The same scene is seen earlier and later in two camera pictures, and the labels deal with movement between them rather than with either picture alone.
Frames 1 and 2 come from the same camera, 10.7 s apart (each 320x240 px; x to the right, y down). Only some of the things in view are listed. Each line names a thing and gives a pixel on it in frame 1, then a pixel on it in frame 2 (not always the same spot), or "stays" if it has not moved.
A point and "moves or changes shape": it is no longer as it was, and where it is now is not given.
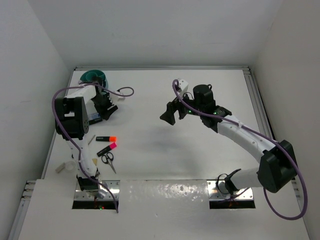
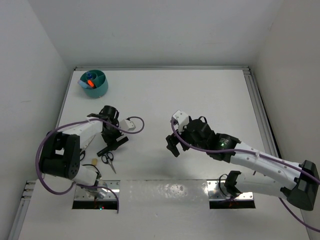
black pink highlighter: x=107 y=149 stays
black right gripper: x=168 y=115 → x=171 y=145
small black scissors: x=108 y=159 stays
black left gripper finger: x=106 y=114 → x=112 y=143
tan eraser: x=95 y=160 stays
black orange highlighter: x=110 y=138 moves or changes shape
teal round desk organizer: x=89 y=75 stays
